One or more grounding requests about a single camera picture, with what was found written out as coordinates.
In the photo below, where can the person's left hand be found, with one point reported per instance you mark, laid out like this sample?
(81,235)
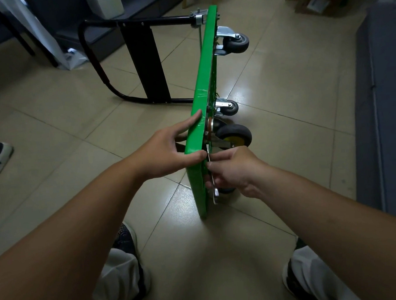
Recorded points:
(162,153)

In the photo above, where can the person's right hand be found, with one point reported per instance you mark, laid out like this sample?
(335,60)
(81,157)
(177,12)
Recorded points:
(238,172)

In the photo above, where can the silver wrench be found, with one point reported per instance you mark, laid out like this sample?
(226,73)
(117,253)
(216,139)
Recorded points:
(214,193)

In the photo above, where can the green platform trolley deck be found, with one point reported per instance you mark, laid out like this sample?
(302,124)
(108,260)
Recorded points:
(202,89)

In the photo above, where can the person's left forearm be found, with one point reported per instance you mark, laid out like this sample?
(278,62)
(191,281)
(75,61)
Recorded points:
(61,246)

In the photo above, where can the person's right forearm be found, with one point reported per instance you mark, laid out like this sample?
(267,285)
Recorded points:
(345,233)

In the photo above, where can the person's dark shoe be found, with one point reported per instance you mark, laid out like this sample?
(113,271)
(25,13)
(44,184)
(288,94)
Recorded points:
(293,281)
(130,249)

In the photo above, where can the person's light trousers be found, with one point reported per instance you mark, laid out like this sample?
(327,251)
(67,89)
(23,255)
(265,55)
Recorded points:
(118,282)

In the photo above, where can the white box on shelf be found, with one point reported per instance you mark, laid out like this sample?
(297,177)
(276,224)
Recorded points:
(105,5)

